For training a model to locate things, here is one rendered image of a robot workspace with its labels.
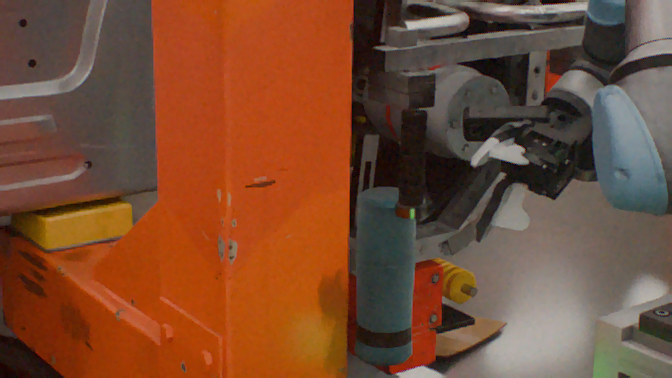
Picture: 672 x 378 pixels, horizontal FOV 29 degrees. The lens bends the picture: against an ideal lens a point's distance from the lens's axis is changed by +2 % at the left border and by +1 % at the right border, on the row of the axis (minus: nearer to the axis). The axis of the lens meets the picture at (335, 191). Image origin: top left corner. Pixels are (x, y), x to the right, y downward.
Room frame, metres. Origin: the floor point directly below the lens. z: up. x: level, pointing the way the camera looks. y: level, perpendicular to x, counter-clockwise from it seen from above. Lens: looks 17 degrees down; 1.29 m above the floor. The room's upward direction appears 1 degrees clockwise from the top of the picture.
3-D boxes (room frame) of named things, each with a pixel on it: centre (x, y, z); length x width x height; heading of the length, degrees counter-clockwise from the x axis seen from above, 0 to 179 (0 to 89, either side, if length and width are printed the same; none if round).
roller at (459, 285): (2.13, -0.15, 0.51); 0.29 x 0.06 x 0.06; 35
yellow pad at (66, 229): (1.79, 0.39, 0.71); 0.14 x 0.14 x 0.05; 35
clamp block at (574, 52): (1.90, -0.37, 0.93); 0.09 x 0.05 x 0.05; 35
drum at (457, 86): (1.92, -0.15, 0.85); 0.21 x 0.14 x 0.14; 35
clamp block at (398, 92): (1.71, -0.09, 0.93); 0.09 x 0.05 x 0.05; 35
